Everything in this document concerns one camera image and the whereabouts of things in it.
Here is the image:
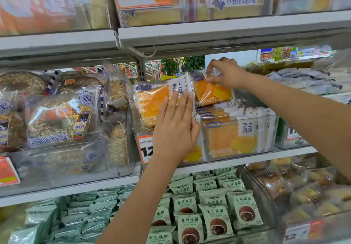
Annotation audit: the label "person's left hand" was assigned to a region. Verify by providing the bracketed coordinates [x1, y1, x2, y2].
[152, 90, 201, 166]

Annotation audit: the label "person's right hand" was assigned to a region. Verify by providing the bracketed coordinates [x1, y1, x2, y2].
[206, 57, 249, 90]

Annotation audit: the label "orange bread packet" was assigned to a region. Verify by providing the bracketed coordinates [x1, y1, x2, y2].
[127, 72, 198, 134]
[191, 70, 235, 108]

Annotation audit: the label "person's right forearm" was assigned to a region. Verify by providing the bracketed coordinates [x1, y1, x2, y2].
[244, 70, 351, 182]

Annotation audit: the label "person's left forearm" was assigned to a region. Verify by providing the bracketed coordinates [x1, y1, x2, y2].
[96, 155, 182, 244]

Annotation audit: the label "green leafy plants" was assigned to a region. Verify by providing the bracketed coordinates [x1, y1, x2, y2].
[160, 55, 206, 76]

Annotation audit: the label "row of orange toast packs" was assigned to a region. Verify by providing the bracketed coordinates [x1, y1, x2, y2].
[181, 100, 277, 163]

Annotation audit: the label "white metal shelf board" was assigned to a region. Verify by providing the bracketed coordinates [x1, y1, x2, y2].
[141, 146, 318, 176]
[0, 29, 119, 60]
[0, 167, 142, 208]
[118, 10, 351, 56]

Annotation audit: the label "stack of green chocolate snack packets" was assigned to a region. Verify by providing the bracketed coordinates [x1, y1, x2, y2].
[145, 166, 264, 244]

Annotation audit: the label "colourful goods on distant shelf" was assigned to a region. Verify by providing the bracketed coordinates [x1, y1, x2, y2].
[260, 45, 333, 62]

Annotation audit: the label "pile of white grey packets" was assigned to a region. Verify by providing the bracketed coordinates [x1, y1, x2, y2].
[265, 65, 351, 104]

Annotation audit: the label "pile of nut bread bags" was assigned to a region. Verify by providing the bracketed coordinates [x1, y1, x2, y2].
[0, 67, 131, 171]

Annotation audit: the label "pile of small bun packets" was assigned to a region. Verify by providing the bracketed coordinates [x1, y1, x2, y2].
[245, 155, 351, 225]

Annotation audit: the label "pile of pale green packets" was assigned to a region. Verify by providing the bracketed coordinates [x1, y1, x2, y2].
[8, 184, 137, 244]

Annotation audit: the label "grey shelf upright post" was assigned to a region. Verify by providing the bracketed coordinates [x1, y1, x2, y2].
[115, 31, 148, 83]

